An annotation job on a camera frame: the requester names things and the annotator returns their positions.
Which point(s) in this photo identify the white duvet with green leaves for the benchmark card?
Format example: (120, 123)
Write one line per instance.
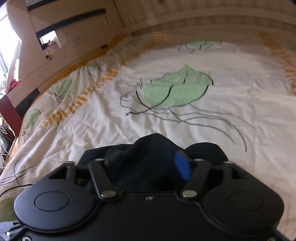
(236, 90)

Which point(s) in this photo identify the white slatted bed frame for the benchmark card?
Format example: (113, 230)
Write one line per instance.
(139, 17)

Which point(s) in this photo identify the dark navy garment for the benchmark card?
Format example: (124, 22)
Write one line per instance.
(146, 166)

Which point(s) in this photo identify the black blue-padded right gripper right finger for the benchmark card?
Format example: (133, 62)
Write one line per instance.
(194, 172)

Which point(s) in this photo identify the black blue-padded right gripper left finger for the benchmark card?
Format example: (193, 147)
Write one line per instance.
(101, 182)

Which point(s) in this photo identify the white shelf unit with slots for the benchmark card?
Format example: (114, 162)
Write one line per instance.
(56, 35)

